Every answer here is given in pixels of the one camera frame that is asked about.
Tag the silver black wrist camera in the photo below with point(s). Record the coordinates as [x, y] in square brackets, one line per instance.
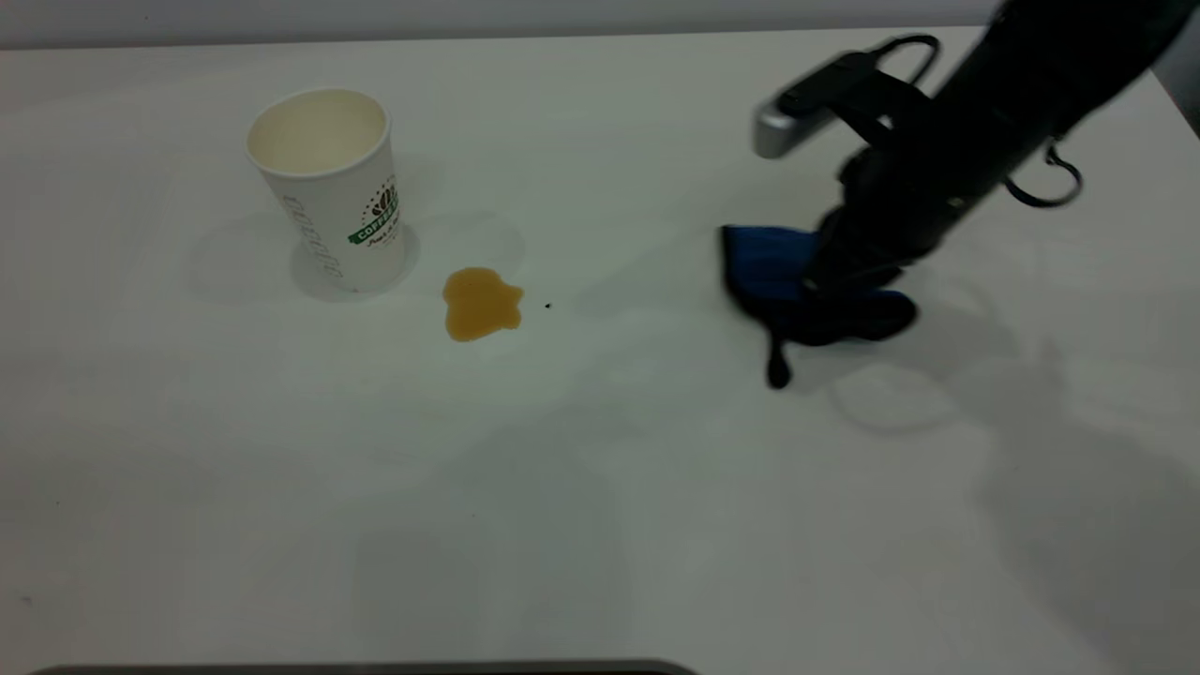
[806, 103]

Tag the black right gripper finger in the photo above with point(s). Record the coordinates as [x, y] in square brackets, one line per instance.
[823, 272]
[877, 279]

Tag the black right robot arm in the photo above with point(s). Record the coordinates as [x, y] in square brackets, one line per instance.
[1041, 66]

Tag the white paper coffee cup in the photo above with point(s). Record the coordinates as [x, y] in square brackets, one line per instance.
[333, 202]

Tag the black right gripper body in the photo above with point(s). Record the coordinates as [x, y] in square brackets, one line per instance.
[891, 211]

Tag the blue cloth with black trim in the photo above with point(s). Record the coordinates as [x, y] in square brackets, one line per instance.
[764, 267]

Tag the brown liquid spill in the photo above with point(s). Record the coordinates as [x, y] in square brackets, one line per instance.
[480, 304]

